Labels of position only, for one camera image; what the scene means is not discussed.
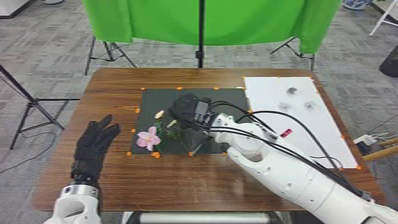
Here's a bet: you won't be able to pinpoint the black tripod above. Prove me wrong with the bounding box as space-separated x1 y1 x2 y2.
0 64 81 151

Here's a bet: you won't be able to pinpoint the white power strip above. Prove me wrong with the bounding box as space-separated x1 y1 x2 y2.
351 132 394 147

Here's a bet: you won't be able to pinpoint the black backdrop stand legs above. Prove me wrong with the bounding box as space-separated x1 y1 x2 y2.
268 35 317 72
81 35 140 76

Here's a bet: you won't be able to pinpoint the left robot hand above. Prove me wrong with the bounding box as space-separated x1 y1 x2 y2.
69 114 122 184

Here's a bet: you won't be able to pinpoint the black cable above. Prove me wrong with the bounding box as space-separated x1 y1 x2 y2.
234 110 365 198
207 100 262 125

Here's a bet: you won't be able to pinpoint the green sprig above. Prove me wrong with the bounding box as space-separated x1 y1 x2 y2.
154 121 182 142

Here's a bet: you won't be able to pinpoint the pink flower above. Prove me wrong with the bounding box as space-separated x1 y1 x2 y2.
134 125 163 153

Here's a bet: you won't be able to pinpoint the pale grey bar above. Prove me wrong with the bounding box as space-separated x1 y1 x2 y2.
120 211 284 224

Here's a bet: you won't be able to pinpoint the black backdrop pole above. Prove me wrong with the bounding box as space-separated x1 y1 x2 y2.
195 0 207 70

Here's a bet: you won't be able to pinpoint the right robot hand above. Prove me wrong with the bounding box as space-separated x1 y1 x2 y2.
166 93 216 134

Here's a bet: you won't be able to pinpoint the white sheet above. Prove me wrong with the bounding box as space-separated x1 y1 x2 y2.
241 76 362 170

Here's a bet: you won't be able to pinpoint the blue and white vase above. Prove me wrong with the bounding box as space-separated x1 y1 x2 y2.
340 0 374 11

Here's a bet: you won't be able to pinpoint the dark mat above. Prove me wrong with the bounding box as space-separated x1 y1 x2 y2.
127 87 250 156

